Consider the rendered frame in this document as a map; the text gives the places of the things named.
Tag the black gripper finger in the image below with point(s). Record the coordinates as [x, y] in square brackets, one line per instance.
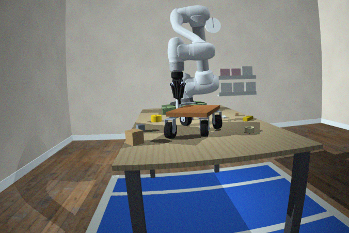
[174, 89]
[180, 92]

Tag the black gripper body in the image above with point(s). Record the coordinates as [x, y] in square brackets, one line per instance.
[178, 75]

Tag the yellow rectangular block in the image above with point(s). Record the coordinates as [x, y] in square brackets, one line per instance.
[247, 118]

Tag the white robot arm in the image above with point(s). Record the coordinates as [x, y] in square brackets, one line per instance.
[204, 81]

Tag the beige roll of tape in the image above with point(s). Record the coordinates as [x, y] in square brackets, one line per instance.
[249, 129]

